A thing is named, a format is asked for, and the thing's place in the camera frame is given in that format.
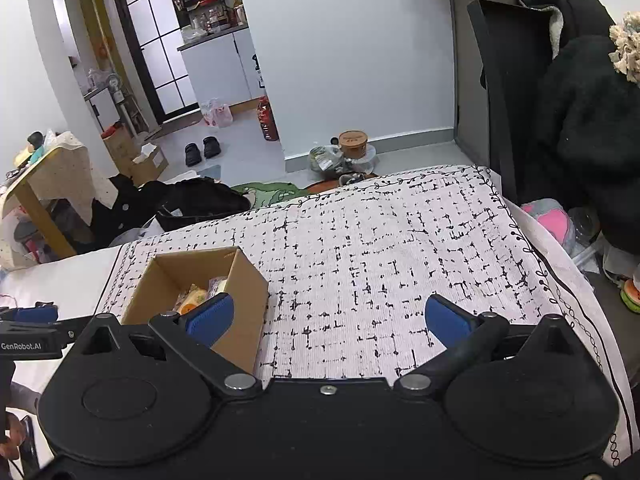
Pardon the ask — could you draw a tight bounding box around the clear plastic container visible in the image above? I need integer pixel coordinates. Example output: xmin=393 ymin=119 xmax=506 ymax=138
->
xmin=350 ymin=145 xmax=379 ymax=173

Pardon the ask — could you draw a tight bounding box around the standing fan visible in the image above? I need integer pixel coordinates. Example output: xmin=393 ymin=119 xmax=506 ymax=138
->
xmin=102 ymin=74 xmax=133 ymax=133

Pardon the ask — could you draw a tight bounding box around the person's left hand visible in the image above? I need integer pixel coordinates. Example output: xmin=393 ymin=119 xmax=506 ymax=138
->
xmin=0 ymin=382 xmax=41 ymax=463

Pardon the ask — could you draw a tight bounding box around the black bag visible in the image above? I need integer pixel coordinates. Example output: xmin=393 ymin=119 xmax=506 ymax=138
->
xmin=155 ymin=178 xmax=251 ymax=231

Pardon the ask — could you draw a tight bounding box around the doll figure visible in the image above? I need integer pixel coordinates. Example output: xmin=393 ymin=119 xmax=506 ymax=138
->
xmin=15 ymin=131 xmax=48 ymax=166

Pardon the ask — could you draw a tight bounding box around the cardboard box red item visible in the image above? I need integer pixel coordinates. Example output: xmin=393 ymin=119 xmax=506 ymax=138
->
xmin=101 ymin=125 xmax=141 ymax=173

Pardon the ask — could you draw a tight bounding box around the cream knitted cloth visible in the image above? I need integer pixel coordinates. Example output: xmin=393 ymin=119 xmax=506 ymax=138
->
xmin=607 ymin=10 xmax=640 ymax=83

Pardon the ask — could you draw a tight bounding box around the brown paper bucket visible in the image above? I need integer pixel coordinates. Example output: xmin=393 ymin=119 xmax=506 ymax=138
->
xmin=338 ymin=130 xmax=369 ymax=161

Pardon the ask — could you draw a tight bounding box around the white bed sheet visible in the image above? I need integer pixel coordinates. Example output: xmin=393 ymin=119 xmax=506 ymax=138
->
xmin=0 ymin=245 xmax=123 ymax=411

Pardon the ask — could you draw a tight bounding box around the plastic trash bag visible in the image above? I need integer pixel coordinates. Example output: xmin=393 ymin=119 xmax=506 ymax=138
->
xmin=308 ymin=145 xmax=346 ymax=178

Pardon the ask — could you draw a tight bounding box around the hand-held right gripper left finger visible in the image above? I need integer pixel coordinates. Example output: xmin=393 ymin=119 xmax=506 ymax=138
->
xmin=75 ymin=291 xmax=261 ymax=393

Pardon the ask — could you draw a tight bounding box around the white kitchen cabinet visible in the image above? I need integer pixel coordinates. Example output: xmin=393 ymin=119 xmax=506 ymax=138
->
xmin=177 ymin=27 xmax=266 ymax=108

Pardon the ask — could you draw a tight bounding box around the brown round mat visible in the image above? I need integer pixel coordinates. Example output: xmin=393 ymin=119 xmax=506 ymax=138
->
xmin=300 ymin=172 xmax=378 ymax=195

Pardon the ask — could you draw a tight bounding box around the black jacket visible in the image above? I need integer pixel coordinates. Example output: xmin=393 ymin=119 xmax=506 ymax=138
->
xmin=90 ymin=174 xmax=168 ymax=248

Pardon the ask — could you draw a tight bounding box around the small wooden side table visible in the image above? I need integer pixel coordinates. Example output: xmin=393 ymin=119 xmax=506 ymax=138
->
xmin=0 ymin=131 xmax=113 ymax=268

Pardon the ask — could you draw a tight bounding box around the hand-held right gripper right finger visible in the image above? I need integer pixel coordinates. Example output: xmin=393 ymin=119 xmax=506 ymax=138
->
xmin=392 ymin=294 xmax=581 ymax=392

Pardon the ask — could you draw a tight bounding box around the clear plastic bottle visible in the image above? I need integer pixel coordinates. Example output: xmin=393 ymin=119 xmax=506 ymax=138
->
xmin=567 ymin=207 xmax=601 ymax=261

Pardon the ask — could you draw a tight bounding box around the black phone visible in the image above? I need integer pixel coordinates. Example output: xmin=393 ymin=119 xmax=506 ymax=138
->
xmin=19 ymin=415 xmax=41 ymax=471

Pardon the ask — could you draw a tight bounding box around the grey door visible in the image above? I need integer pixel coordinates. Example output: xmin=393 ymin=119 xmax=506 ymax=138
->
xmin=446 ymin=0 xmax=583 ymax=161

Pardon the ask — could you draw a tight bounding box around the toy burger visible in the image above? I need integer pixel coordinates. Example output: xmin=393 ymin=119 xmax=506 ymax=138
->
xmin=620 ymin=280 xmax=640 ymax=313

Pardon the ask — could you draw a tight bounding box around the clear teal label snack packet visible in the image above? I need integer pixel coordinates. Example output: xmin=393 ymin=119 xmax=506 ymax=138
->
xmin=172 ymin=284 xmax=208 ymax=306

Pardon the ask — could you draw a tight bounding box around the pink plush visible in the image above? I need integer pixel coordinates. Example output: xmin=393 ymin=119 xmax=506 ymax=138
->
xmin=520 ymin=199 xmax=576 ymax=248

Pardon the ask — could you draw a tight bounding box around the black coat pile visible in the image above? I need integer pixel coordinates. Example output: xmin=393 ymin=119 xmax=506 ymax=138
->
xmin=480 ymin=0 xmax=640 ymax=256

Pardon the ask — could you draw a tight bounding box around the black framed glass door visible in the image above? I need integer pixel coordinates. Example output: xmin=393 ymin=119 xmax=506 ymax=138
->
xmin=110 ymin=0 xmax=201 ymax=123

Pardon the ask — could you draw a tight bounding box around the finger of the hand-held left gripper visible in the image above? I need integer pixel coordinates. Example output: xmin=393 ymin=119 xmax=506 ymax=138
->
xmin=0 ymin=302 xmax=60 ymax=325

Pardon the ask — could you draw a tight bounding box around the green rug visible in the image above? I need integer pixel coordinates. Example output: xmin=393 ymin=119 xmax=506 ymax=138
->
xmin=231 ymin=180 xmax=306 ymax=207

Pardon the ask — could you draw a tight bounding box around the small cardboard box white paper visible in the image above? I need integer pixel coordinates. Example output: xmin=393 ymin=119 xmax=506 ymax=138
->
xmin=131 ymin=143 xmax=168 ymax=183

